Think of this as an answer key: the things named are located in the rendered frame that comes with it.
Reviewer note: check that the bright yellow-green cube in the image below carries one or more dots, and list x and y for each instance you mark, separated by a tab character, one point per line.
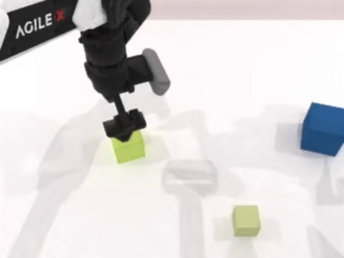
130	150

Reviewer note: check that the olive green cube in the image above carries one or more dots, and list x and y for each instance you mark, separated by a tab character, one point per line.
246	221

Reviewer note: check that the blue cube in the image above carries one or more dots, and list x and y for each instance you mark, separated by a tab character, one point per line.
322	129

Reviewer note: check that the grey wrist camera black mount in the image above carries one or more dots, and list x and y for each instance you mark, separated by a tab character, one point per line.
157	72

